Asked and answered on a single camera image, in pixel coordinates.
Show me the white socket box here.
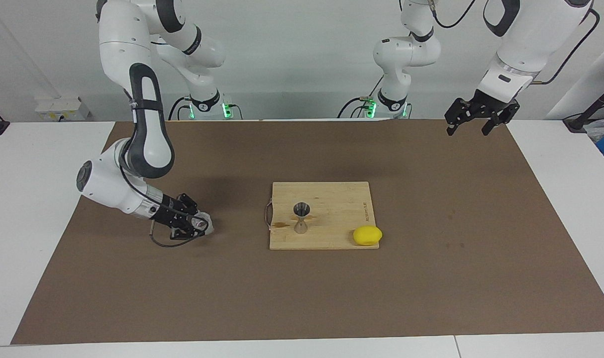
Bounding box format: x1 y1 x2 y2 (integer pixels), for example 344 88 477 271
35 97 91 121

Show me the black base power cable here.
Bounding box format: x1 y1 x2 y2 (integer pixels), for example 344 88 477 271
169 97 191 121
338 97 377 119

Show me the clear glass cup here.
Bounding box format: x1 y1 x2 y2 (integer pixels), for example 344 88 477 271
193 213 216 236

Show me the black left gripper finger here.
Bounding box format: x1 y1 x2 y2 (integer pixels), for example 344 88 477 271
444 99 474 136
482 102 520 136

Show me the bamboo cutting board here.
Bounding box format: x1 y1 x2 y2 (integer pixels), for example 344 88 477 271
265 181 381 251

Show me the black stand with base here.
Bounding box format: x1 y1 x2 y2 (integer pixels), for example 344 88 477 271
563 80 604 132

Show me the steel double jigger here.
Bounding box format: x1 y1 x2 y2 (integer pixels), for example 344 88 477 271
293 202 311 234

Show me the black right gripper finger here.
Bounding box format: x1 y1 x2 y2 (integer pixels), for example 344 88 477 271
172 221 207 240
178 193 199 215

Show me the yellow lemon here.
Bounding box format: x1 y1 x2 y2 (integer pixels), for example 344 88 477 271
353 226 383 246

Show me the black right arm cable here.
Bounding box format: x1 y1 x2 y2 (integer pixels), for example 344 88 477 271
117 139 206 248

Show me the brown table mat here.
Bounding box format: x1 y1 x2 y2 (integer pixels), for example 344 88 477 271
11 118 604 345

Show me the white slanted frame post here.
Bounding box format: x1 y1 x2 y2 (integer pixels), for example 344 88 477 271
546 30 604 120

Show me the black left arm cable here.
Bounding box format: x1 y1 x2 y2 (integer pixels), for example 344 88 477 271
429 0 601 85

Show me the clear plastic bag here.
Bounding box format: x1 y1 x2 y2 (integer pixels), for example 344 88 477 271
583 119 604 142

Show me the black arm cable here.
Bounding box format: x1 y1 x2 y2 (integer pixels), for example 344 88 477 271
429 0 601 85
117 139 206 248

